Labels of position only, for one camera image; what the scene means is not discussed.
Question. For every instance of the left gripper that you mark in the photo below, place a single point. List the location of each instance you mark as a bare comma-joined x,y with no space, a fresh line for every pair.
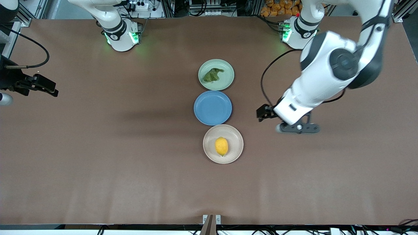
266,111

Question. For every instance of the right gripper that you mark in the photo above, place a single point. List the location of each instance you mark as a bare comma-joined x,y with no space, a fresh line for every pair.
9,80

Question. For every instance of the yellow lemon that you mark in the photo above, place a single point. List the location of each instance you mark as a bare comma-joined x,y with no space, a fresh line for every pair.
221,146

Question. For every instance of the green lettuce leaf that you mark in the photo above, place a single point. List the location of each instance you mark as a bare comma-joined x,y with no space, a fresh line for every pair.
212,75

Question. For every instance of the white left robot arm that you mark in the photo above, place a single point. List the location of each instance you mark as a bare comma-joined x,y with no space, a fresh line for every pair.
326,58

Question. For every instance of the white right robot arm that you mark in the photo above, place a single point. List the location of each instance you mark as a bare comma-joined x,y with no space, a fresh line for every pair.
119,36

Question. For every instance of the light green plate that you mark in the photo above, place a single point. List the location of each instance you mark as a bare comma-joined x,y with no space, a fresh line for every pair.
225,81

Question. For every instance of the blue plate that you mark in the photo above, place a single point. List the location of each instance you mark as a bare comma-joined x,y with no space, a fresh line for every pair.
212,107

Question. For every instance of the beige plate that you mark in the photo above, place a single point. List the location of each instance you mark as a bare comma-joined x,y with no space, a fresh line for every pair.
209,143

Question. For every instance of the orange snack bags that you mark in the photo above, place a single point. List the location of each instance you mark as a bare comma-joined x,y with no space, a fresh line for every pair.
277,8

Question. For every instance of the white power strip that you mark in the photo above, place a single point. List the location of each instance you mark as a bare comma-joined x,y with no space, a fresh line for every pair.
140,6

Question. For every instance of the white adapter box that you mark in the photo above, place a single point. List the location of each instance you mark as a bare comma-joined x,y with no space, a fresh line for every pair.
335,231

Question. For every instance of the grey aluminium side rail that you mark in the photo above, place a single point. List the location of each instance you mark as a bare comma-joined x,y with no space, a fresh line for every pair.
8,47

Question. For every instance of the aluminium frame profile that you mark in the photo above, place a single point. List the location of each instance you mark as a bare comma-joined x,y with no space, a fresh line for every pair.
24,16
400,14

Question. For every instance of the silver metal bracket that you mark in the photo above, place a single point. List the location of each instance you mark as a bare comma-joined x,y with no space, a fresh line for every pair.
204,218

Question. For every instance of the brown post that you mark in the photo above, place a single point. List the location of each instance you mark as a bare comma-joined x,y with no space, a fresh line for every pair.
209,228

